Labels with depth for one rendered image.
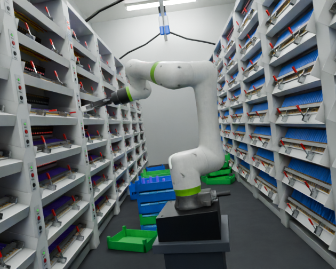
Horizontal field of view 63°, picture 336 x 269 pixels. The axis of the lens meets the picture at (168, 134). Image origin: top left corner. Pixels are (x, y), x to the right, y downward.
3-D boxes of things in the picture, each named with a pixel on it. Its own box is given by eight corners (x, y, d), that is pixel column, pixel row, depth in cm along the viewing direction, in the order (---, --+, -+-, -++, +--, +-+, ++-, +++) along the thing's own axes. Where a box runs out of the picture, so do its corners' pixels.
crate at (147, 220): (181, 211, 216) (180, 201, 216) (182, 220, 196) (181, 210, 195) (143, 215, 217) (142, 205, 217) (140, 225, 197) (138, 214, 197)
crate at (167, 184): (177, 181, 215) (176, 171, 215) (177, 187, 195) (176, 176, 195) (140, 186, 216) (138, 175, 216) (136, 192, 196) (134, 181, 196)
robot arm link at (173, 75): (193, 89, 122) (194, 61, 118) (168, 92, 115) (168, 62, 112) (172, 85, 137) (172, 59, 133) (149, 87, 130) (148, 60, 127)
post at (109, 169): (120, 211, 265) (96, 33, 259) (118, 214, 256) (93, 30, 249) (99, 213, 266) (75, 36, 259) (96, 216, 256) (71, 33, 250)
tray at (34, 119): (76, 124, 183) (79, 110, 182) (26, 125, 122) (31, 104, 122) (47, 118, 183) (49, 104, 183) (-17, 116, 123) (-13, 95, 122)
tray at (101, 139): (106, 144, 253) (110, 129, 253) (85, 151, 193) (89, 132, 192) (85, 140, 254) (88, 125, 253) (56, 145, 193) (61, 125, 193)
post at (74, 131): (100, 243, 195) (66, 0, 189) (96, 248, 186) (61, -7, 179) (72, 245, 196) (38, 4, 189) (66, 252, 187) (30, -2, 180)
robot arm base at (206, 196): (231, 195, 131) (229, 183, 131) (231, 205, 116) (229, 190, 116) (177, 202, 136) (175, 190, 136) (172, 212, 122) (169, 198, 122)
